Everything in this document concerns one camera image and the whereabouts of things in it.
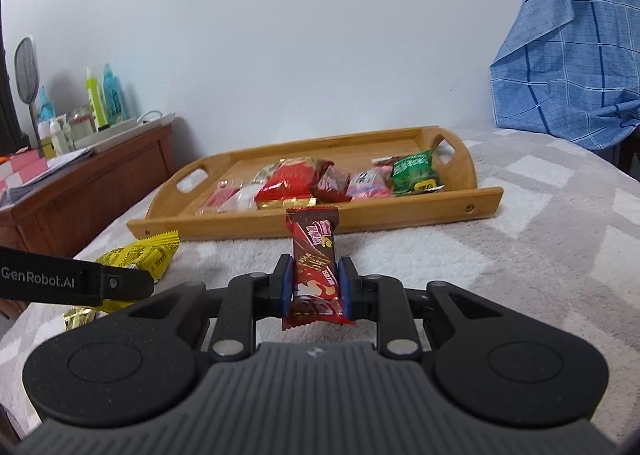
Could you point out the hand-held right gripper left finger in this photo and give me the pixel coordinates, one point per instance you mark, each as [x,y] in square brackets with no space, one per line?
[286,285]

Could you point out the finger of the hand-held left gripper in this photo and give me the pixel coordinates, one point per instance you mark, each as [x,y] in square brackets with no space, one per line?
[125,284]

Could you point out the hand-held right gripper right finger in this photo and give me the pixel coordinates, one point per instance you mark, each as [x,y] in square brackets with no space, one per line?
[346,285]

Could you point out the yellow snack bag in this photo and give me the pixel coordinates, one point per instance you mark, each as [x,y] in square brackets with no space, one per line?
[145,257]

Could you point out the dark red chocolate wafer packet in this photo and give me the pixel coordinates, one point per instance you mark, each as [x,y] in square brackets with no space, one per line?
[315,260]

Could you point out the wooden tray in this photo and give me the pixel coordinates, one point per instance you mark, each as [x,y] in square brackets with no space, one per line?
[350,221]

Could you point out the clear packet with white snack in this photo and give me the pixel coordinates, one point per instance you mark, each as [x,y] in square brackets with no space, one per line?
[242,197]

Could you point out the dark reddish brown snack packet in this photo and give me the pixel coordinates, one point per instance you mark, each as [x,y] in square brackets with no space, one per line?
[332,185]

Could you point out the red white patterned snack packet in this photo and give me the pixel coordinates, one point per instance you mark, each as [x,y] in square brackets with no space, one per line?
[367,185]

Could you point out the long red snack packet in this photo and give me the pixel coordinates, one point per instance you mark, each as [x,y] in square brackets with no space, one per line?
[215,197]

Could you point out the gold foil snack packet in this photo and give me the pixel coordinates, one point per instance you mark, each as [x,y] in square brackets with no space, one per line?
[80,317]

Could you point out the wooden cabinet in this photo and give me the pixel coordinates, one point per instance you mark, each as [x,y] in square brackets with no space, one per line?
[90,195]

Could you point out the large red snack packet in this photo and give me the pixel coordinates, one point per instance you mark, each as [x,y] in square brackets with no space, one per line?
[290,180]

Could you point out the pink box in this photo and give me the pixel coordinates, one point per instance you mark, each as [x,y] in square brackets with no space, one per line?
[22,172]

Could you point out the stack of papers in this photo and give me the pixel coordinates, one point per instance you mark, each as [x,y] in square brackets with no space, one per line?
[67,160]

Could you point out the green snack packet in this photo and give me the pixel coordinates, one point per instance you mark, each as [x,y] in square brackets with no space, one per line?
[412,172]

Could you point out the white bottle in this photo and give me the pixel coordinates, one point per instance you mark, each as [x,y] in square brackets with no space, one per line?
[59,135]
[46,140]

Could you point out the white tray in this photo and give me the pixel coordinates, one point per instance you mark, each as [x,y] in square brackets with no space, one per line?
[125,130]

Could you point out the clear jar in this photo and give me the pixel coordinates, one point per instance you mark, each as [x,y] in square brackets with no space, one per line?
[82,122]

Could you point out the small teal spray bottle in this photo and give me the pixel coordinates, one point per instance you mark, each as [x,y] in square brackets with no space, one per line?
[46,107]

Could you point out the green bottle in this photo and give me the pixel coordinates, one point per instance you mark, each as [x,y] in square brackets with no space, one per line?
[96,100]

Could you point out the tall teal bottle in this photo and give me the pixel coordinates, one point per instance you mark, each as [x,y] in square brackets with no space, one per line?
[113,95]

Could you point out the electric fly swatter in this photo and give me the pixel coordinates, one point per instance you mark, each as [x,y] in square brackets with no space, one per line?
[27,70]

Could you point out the blue checked cloth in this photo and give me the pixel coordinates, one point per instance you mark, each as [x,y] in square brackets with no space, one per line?
[565,60]

